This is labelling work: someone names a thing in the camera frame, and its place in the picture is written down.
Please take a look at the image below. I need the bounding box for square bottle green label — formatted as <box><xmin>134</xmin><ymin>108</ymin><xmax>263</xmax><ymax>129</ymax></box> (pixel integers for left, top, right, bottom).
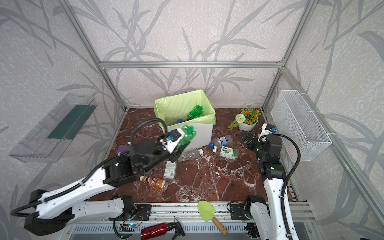
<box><xmin>213</xmin><ymin>146</ymin><xmax>238</xmax><ymax>161</ymax></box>

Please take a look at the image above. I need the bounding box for brown tea bottle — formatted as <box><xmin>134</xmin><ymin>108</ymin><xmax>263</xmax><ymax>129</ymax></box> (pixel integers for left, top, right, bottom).
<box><xmin>140</xmin><ymin>176</ymin><xmax>169</xmax><ymax>192</ymax></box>

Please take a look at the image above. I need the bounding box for green plastic soda bottle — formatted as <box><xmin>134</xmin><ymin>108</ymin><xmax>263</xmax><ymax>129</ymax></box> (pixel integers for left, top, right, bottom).
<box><xmin>178</xmin><ymin>125</ymin><xmax>197</xmax><ymax>148</ymax></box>

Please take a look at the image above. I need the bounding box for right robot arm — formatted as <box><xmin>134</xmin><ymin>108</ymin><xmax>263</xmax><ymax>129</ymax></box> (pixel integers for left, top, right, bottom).
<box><xmin>241</xmin><ymin>131</ymin><xmax>301</xmax><ymax>240</ymax></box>

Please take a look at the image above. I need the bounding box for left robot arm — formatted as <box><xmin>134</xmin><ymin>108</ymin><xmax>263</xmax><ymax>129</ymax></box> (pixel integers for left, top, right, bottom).
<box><xmin>10</xmin><ymin>118</ymin><xmax>196</xmax><ymax>236</ymax></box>

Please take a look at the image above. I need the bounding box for blue label bottle near bin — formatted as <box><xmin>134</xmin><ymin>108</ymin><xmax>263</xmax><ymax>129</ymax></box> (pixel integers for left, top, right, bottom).
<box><xmin>209</xmin><ymin>135</ymin><xmax>233</xmax><ymax>148</ymax></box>

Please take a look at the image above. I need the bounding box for white bin with green liner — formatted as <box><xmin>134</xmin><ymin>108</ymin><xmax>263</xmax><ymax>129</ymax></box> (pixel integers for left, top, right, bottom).
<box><xmin>154</xmin><ymin>90</ymin><xmax>216</xmax><ymax>150</ymax></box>

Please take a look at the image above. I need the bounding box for white green label bottle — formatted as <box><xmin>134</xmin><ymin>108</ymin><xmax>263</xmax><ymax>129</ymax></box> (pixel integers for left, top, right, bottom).
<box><xmin>164</xmin><ymin>161</ymin><xmax>177</xmax><ymax>180</ymax></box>

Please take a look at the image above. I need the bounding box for white potted flower plant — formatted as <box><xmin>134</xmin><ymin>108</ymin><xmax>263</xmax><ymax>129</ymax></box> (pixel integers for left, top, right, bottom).
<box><xmin>228</xmin><ymin>109</ymin><xmax>261</xmax><ymax>132</ymax></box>

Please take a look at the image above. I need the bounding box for clear bottle white cap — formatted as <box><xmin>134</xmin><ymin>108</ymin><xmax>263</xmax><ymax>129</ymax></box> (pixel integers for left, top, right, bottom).
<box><xmin>178</xmin><ymin>149</ymin><xmax>203</xmax><ymax>162</ymax></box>

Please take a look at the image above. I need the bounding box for purple pink spatula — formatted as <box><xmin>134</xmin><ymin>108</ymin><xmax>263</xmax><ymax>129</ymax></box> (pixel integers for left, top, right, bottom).
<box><xmin>116</xmin><ymin>145</ymin><xmax>130</xmax><ymax>155</ymax></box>

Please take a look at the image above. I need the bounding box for green garden trowel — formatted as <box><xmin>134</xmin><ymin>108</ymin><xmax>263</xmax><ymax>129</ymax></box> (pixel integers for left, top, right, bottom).
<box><xmin>198</xmin><ymin>201</ymin><xmax>228</xmax><ymax>236</ymax></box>

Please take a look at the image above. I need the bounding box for red spray bottle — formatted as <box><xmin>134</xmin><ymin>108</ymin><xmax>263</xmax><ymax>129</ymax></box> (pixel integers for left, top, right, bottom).
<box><xmin>141</xmin><ymin>222</ymin><xmax>186</xmax><ymax>240</ymax></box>

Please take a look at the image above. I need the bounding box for green circuit board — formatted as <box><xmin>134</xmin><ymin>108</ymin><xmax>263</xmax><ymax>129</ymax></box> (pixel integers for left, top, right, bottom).
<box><xmin>120</xmin><ymin>223</ymin><xmax>141</xmax><ymax>232</ymax></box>

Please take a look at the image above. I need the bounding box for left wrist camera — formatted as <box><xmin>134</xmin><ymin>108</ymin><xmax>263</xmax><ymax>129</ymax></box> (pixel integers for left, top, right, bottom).
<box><xmin>160</xmin><ymin>128</ymin><xmax>186</xmax><ymax>154</ymax></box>

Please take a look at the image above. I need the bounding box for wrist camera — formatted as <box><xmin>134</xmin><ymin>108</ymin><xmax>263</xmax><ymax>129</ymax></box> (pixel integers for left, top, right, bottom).
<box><xmin>160</xmin><ymin>128</ymin><xmax>186</xmax><ymax>154</ymax></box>
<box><xmin>258</xmin><ymin>123</ymin><xmax>276</xmax><ymax>142</ymax></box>

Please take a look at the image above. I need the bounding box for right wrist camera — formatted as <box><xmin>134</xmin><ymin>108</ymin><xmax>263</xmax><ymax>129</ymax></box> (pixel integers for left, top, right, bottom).
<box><xmin>258</xmin><ymin>123</ymin><xmax>276</xmax><ymax>142</ymax></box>

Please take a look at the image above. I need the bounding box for white wire mesh basket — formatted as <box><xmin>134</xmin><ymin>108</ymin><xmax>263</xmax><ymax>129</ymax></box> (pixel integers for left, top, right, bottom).
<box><xmin>271</xmin><ymin>90</ymin><xmax>332</xmax><ymax>162</ymax></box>

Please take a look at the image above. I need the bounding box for aluminium frame crossbar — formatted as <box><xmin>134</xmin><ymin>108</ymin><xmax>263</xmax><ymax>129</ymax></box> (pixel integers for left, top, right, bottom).
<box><xmin>99</xmin><ymin>61</ymin><xmax>283</xmax><ymax>69</ymax></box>

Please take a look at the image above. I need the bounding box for clear acrylic wall shelf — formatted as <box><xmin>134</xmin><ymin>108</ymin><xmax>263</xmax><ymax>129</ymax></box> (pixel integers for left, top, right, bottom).
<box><xmin>9</xmin><ymin>94</ymin><xmax>97</xmax><ymax>163</ymax></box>

